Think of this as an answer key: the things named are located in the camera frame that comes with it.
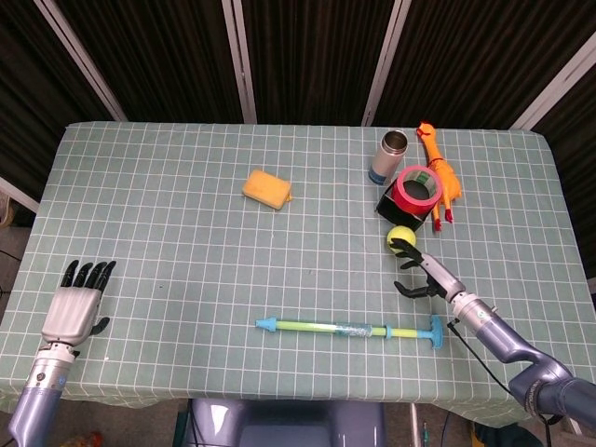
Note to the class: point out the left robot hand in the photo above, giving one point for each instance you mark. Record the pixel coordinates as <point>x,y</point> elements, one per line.
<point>77,309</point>

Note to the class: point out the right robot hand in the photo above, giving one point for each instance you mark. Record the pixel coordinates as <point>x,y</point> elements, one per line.
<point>430,277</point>

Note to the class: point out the yellow tennis ball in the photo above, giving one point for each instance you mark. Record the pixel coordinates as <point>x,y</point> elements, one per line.
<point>401,238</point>

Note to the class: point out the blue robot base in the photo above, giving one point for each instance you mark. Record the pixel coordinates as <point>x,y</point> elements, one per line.
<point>286,423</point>

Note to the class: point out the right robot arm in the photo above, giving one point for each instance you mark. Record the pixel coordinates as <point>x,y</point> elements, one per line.
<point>517,354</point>

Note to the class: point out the black open box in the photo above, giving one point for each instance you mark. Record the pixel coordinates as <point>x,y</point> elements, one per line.
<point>400,216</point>

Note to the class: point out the red tape roll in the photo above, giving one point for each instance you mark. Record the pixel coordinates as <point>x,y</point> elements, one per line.
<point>416,195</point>

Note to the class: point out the blue green water pump toy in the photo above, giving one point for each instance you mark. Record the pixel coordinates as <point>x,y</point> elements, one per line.
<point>349,330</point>

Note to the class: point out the orange rubber chicken toy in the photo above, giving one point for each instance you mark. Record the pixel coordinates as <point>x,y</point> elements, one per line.
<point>440,172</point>

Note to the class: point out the steel thermos bottle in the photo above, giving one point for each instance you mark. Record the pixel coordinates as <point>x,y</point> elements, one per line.
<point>387,158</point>

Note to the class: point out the green checkered tablecloth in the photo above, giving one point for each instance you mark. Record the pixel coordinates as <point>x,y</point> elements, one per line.
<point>186,233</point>

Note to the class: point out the yellow sponge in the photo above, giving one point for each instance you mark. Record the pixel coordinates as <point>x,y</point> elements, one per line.
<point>266,188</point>

